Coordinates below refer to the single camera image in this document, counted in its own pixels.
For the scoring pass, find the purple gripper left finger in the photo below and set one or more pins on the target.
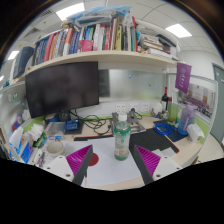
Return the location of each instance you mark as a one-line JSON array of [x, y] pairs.
[[73, 167]]

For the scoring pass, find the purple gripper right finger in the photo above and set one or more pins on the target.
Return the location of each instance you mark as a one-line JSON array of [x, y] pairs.
[[152, 166]]

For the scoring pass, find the green plastic water bottle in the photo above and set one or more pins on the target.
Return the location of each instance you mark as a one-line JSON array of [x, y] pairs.
[[122, 132]]

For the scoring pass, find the purple water bottle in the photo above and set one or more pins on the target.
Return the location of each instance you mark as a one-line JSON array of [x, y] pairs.
[[187, 118]]

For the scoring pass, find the red round sticker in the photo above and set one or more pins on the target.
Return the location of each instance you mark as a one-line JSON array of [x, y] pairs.
[[94, 159]]

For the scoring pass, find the black desk mat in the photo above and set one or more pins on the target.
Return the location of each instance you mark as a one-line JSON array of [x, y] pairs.
[[151, 141]]

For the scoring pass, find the white ceramic cup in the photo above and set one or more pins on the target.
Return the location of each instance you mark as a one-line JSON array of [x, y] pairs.
[[55, 148]]

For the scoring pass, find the white paper sheet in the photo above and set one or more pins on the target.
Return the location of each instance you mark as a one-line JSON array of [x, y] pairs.
[[108, 173]]

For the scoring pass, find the grey metal laptop stand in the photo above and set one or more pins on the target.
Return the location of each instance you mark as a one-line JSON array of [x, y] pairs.
[[132, 120]]

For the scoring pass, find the blue electronic box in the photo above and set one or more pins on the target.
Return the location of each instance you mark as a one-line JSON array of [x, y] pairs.
[[72, 125]]

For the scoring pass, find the white tissue pack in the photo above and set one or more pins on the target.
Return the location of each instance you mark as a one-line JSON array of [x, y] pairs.
[[36, 131]]

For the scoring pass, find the dark wine bottle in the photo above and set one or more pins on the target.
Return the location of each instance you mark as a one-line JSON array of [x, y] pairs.
[[164, 99]]

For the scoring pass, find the black computer monitor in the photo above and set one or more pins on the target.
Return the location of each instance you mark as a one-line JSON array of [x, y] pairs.
[[62, 87]]

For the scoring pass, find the purple hanging banner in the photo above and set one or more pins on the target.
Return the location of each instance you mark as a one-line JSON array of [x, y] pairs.
[[183, 77]]

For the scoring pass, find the pink cup on shelf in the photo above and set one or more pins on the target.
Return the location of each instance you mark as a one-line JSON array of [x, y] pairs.
[[86, 45]]

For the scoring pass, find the stack of books right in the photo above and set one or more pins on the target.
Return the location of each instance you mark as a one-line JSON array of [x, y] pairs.
[[151, 42]]

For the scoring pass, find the dark blue bag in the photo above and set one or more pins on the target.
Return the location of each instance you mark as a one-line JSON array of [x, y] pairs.
[[21, 61]]

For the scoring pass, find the row of books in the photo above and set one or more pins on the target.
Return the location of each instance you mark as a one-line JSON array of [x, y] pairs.
[[115, 35]]

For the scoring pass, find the plastic wrapped package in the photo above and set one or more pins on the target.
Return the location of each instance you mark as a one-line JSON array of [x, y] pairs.
[[102, 14]]

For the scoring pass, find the white wall shelf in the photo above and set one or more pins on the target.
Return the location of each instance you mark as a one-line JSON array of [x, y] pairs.
[[111, 60]]

